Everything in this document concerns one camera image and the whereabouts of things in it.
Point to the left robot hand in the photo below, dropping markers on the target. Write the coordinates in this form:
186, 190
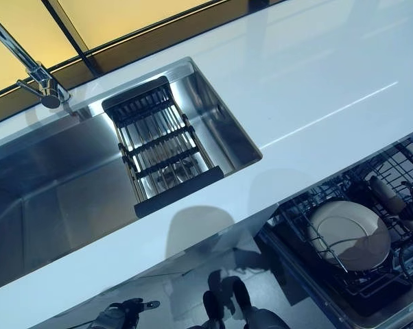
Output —
124, 312

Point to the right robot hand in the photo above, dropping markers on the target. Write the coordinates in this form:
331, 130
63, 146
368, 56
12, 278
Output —
412, 209

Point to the cream deep plate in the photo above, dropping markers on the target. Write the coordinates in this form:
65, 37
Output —
318, 217

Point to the black sink dish rack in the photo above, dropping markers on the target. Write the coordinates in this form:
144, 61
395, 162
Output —
168, 202

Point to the stainless steel sink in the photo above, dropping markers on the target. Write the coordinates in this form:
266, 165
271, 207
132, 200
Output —
72, 178

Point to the chrome gooseneck faucet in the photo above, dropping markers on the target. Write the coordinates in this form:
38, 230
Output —
43, 84

